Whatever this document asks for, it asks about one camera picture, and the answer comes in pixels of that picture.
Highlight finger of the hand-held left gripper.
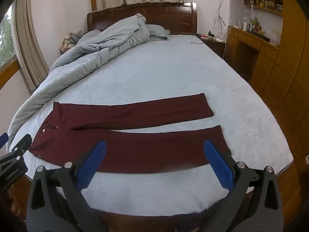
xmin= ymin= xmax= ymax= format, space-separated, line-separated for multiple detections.
xmin=9 ymin=135 xmax=32 ymax=160
xmin=0 ymin=132 xmax=9 ymax=148

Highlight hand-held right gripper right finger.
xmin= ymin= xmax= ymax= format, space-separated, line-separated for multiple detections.
xmin=193 ymin=139 xmax=284 ymax=232

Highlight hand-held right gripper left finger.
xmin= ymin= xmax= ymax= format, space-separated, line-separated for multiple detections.
xmin=26 ymin=140 xmax=114 ymax=232

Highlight maroon pants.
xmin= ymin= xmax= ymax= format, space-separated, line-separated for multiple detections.
xmin=29 ymin=92 xmax=233 ymax=174

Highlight wooden framed window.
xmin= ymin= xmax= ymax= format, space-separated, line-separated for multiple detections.
xmin=0 ymin=5 xmax=22 ymax=84

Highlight beige side curtain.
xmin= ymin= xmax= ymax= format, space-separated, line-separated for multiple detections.
xmin=12 ymin=0 xmax=50 ymax=93

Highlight bed with pale blue sheet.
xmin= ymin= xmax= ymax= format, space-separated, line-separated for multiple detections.
xmin=8 ymin=34 xmax=294 ymax=217

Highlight floral patterned cloth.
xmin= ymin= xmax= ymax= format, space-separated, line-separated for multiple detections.
xmin=60 ymin=31 xmax=84 ymax=54

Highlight grey duvet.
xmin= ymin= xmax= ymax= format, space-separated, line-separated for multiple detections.
xmin=7 ymin=13 xmax=151 ymax=148

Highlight wooden desk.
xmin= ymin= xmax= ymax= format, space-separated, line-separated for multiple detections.
xmin=223 ymin=26 xmax=279 ymax=84

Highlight dark wooden nightstand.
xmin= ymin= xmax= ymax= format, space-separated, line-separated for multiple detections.
xmin=198 ymin=34 xmax=229 ymax=59

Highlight colourful toy figures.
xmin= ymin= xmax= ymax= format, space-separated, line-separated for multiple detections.
xmin=250 ymin=17 xmax=266 ymax=36

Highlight grey pillow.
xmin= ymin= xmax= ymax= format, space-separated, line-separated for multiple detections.
xmin=144 ymin=24 xmax=171 ymax=41

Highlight dark wooden headboard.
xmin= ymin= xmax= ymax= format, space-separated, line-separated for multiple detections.
xmin=86 ymin=2 xmax=198 ymax=35

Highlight hanging white cables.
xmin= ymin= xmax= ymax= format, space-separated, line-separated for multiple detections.
xmin=213 ymin=0 xmax=231 ymax=31

